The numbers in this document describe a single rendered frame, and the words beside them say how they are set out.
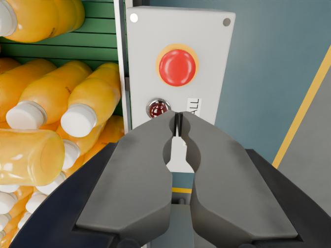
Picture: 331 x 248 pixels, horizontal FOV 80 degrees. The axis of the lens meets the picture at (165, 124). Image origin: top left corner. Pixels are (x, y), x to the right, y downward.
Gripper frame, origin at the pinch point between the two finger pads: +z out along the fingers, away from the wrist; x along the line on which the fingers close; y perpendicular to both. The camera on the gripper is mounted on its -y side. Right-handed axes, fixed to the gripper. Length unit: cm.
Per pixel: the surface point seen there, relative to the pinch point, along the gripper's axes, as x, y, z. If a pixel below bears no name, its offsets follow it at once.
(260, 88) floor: 63, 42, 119
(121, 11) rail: -8.0, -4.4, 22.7
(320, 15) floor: 84, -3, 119
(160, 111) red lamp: -1.4, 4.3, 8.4
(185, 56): 0.9, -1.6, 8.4
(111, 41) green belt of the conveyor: -11.8, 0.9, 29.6
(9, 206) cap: -27.9, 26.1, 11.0
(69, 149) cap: -14.5, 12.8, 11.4
